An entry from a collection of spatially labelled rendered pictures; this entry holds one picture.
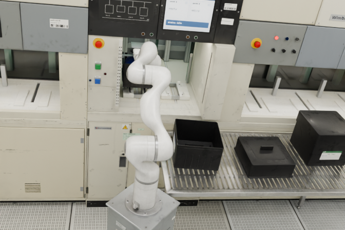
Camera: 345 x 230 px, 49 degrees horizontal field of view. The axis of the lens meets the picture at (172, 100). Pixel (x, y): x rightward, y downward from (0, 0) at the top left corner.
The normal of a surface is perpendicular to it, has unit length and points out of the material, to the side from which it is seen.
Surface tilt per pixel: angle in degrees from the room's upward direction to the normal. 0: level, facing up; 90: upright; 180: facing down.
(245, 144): 0
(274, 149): 0
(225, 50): 90
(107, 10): 90
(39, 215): 0
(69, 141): 90
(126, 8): 90
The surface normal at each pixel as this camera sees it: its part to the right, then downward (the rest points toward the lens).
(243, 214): 0.12, -0.85
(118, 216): -0.60, 0.34
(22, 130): 0.13, 0.52
